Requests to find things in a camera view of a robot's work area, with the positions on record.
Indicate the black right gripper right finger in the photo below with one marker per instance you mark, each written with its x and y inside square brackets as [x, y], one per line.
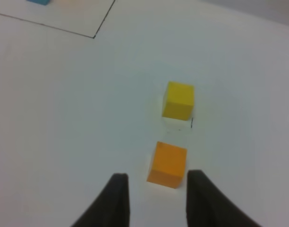
[207, 206]

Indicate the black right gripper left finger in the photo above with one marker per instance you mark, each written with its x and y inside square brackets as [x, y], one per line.
[111, 208]

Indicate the orange cube block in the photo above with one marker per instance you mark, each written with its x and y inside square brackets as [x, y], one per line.
[167, 167]

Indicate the yellow cube block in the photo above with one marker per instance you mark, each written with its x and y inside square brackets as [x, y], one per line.
[178, 101]

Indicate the blue template cube block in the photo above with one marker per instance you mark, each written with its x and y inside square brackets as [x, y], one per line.
[41, 2]

